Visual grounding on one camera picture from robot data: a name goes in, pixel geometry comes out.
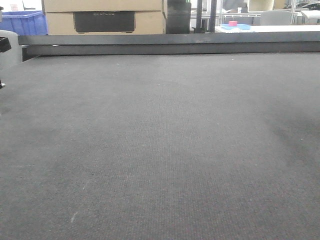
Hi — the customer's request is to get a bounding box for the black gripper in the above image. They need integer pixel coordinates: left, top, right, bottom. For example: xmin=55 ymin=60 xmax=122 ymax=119
xmin=0 ymin=36 xmax=11 ymax=53

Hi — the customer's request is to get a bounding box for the black cabinet block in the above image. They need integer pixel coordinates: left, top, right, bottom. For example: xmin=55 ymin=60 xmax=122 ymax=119
xmin=165 ymin=0 xmax=192 ymax=34

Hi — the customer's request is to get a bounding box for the white background table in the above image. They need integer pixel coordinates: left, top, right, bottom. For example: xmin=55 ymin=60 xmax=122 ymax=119
xmin=215 ymin=24 xmax=320 ymax=33

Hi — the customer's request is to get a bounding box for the black vertical post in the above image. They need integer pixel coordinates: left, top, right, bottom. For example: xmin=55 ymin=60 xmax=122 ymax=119
xmin=208 ymin=0 xmax=217 ymax=33

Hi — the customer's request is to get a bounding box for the black conveyor side rail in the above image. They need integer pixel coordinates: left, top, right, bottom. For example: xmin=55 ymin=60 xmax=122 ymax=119
xmin=18 ymin=31 xmax=320 ymax=56

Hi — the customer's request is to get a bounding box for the upper cardboard box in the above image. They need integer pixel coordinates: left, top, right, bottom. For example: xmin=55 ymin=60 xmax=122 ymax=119
xmin=43 ymin=0 xmax=168 ymax=13

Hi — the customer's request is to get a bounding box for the blue plastic crate background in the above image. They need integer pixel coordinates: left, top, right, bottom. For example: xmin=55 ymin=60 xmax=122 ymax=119
xmin=0 ymin=10 xmax=48 ymax=36

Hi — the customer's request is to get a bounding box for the blue tray on table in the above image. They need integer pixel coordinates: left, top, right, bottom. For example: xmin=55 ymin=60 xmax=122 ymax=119
xmin=220 ymin=23 xmax=251 ymax=31

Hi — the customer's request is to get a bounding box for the black conveyor belt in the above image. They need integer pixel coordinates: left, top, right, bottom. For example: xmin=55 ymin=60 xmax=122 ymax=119
xmin=0 ymin=53 xmax=320 ymax=240

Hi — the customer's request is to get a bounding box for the lower cardboard box black print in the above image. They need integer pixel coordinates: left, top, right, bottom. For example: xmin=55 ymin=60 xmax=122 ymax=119
xmin=45 ymin=11 xmax=166 ymax=35

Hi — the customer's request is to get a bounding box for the grey chair left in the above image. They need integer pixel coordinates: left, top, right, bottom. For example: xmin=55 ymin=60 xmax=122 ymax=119
xmin=0 ymin=30 xmax=23 ymax=71

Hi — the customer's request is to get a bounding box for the pink tape roll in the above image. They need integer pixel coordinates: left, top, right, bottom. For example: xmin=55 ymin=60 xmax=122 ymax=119
xmin=228 ymin=20 xmax=238 ymax=27

